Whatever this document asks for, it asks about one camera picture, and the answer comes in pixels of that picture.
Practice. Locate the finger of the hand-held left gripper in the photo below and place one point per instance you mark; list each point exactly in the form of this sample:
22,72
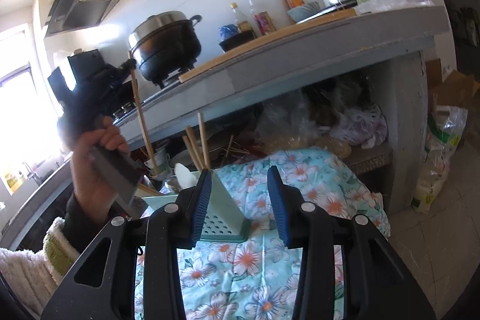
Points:
128,68

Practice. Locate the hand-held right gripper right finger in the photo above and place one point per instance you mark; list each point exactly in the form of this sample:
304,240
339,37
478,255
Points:
279,207

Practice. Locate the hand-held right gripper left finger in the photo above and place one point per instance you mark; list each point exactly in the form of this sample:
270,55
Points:
200,207

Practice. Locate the mint green utensil holder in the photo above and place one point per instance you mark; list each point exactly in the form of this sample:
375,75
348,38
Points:
225,207

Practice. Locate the person's left forearm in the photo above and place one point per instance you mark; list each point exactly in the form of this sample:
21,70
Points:
30,267

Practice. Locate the person's left hand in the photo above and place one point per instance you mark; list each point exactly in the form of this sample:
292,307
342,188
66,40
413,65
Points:
92,185

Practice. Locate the white plastic rice paddle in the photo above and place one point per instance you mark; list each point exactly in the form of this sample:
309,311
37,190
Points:
185,175

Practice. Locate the black gas stove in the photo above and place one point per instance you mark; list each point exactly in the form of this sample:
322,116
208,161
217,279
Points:
127,110

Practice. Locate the black pot with steel lid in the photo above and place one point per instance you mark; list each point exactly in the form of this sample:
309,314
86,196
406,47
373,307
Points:
165,42

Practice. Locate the white mug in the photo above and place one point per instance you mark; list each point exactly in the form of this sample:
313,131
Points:
159,160

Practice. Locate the beige grain bag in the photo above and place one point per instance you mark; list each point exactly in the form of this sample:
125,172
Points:
307,145

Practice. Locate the thin bamboo sticks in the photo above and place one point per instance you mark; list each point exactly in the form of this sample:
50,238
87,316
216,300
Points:
242,147

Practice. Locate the window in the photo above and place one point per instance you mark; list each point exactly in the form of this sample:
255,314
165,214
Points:
15,98

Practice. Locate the floral blue cloth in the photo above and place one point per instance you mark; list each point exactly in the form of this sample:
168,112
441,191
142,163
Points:
232,278

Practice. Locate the perforated metal tray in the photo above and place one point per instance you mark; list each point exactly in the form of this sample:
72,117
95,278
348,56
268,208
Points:
369,160

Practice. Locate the blue plastic bag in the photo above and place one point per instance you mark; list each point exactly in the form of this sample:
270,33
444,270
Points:
228,32

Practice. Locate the black shallow dish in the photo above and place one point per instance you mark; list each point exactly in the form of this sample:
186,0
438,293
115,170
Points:
238,42

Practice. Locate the purple white plastic bag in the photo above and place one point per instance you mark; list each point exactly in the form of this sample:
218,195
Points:
360,127

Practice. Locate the long wooden cutting board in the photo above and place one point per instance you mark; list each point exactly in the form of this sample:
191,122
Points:
262,40

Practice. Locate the clear corked glass bottle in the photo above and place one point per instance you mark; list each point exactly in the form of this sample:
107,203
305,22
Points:
253,9

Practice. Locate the pink labelled bottle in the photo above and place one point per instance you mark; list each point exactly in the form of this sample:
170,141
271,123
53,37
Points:
264,24

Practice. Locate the grey concrete counter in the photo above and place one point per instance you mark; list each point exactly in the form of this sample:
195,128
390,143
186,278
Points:
300,54

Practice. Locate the white green rice bag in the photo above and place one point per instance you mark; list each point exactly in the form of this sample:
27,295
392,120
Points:
438,155

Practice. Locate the light blue bowl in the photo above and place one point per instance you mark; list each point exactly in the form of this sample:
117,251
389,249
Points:
303,12

